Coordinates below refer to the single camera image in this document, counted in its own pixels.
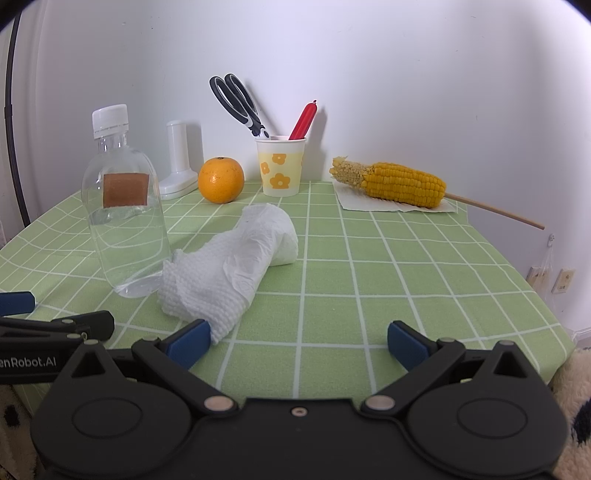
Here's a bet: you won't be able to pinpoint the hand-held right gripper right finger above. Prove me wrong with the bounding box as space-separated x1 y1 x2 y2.
361 320 542 415

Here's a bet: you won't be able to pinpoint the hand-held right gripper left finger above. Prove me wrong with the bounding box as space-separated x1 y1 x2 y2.
55 320 238 414

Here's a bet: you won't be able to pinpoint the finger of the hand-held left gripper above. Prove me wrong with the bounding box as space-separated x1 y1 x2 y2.
0 292 37 316
0 311 115 343

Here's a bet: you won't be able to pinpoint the white paper towel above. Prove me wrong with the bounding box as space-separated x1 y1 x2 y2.
158 203 299 345

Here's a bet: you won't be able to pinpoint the clear plastic bottle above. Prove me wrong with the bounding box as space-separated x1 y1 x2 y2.
82 104 172 298

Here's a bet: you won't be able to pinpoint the green checked tablecloth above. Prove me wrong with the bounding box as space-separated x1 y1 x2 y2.
0 178 575 400

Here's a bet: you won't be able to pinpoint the white paper napkin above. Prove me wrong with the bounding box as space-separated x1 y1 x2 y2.
333 180 458 214

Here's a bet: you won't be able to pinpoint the corn cob on stick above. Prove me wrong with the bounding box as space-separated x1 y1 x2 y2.
329 156 546 230

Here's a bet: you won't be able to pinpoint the orange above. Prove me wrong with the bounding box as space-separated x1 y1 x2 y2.
198 157 245 204

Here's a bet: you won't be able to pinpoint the white spotted fluffy rug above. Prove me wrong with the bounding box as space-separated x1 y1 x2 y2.
0 346 591 480

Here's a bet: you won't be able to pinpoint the white plastic stand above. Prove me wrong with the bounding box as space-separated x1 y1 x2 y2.
159 121 198 200

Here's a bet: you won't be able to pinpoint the yellow flowered paper cup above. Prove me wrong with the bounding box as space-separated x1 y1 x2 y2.
256 136 307 197

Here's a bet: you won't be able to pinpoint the black cable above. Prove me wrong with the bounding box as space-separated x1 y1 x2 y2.
2 9 31 229

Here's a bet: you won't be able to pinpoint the black handled scissors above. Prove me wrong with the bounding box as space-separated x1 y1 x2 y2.
209 73 271 140

